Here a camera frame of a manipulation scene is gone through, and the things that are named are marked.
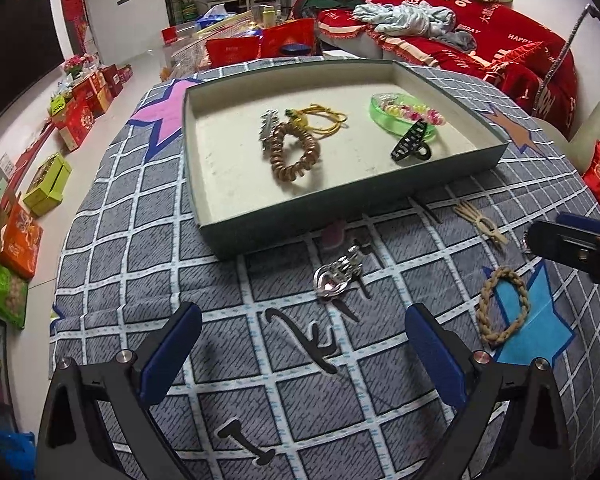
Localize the red covered sofa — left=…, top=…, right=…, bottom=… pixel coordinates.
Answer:
left=315, top=0, right=578, bottom=133

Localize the tan braided bracelet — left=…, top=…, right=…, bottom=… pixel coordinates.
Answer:
left=476, top=266, right=531, bottom=347

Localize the pink hair clip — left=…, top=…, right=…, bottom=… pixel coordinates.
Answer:
left=322, top=222, right=348, bottom=251

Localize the glittery pole stand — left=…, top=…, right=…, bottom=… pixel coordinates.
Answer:
left=530, top=2, right=600, bottom=118

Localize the grey cloth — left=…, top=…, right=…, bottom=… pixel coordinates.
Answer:
left=437, top=30, right=478, bottom=53

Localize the grey checked blanket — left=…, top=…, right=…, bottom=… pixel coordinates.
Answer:
left=47, top=55, right=600, bottom=480

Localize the tissue box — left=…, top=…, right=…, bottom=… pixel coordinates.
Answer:
left=195, top=4, right=228, bottom=28

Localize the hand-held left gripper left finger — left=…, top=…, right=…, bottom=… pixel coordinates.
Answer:
left=36, top=301, right=204, bottom=480

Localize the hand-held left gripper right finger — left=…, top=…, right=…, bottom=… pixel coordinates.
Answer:
left=404, top=303, right=573, bottom=480

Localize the wide red gift bag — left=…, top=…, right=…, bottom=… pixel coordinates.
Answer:
left=206, top=37, right=261, bottom=67

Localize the red wall decoration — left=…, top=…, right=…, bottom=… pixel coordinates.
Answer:
left=60, top=0, right=88, bottom=56

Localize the tan knotted hair tie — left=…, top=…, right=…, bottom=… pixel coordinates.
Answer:
left=452, top=200, right=508, bottom=250

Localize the black hairpin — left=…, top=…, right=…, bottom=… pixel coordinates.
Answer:
left=409, top=195, right=443, bottom=224

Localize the green transparent bracelet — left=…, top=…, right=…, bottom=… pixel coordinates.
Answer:
left=370, top=91, right=438, bottom=137

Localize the shallow green cardboard box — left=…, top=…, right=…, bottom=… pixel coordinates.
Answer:
left=182, top=58, right=510, bottom=261

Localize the patterned red gift box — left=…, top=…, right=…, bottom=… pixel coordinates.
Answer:
left=57, top=97, right=97, bottom=153

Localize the black claw hair clip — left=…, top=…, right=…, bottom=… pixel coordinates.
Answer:
left=391, top=120, right=433, bottom=164

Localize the brown spiral hair tie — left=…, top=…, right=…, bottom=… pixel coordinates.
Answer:
left=269, top=122, right=322, bottom=184

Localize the yellow green box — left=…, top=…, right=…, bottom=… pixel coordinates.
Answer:
left=22, top=153, right=73, bottom=218

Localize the silver metal hair clasp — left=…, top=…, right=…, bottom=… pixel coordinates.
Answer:
left=312, top=244, right=368, bottom=301

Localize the silver hair clip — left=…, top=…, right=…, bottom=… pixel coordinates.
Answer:
left=259, top=108, right=283, bottom=151

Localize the black television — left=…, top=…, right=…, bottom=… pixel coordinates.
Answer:
left=0, top=0, right=66, bottom=136

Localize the green clothing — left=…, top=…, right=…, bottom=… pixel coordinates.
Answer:
left=300, top=0, right=361, bottom=18

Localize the blue plastic stool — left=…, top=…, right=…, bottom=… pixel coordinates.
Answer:
left=0, top=430, right=36, bottom=480

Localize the yellow hair tie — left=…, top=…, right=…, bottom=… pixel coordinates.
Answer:
left=285, top=104, right=348, bottom=137

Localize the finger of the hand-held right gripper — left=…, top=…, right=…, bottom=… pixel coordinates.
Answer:
left=526, top=220, right=600, bottom=266
left=555, top=212, right=600, bottom=241

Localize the light blue clothes pile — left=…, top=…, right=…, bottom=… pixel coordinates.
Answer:
left=352, top=1, right=458, bottom=37

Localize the orange gift box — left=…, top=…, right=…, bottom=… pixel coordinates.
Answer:
left=0, top=202, right=45, bottom=281

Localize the green plastic bag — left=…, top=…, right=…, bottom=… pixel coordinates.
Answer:
left=0, top=257, right=29, bottom=330

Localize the tall red gift bag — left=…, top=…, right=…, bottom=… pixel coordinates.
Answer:
left=260, top=18, right=317, bottom=59

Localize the colourful bead bracelet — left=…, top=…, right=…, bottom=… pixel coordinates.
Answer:
left=380, top=100, right=446, bottom=127

